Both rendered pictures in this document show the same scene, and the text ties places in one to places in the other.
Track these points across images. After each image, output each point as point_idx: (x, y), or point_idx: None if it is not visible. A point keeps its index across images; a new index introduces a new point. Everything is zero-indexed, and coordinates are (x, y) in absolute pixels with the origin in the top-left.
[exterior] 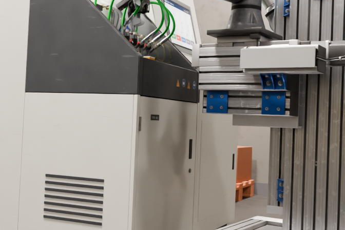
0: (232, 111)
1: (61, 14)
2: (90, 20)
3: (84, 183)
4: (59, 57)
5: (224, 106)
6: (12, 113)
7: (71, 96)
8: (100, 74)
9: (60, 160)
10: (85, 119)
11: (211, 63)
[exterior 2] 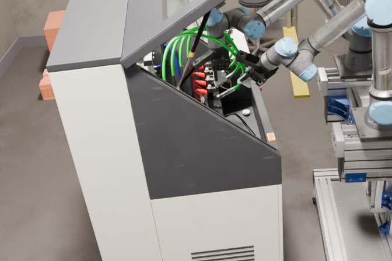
0: (370, 179)
1: (182, 130)
2: (220, 132)
3: (234, 250)
4: (188, 167)
5: (363, 177)
6: (139, 218)
7: (208, 196)
8: (240, 175)
9: (205, 241)
10: (227, 210)
11: (357, 155)
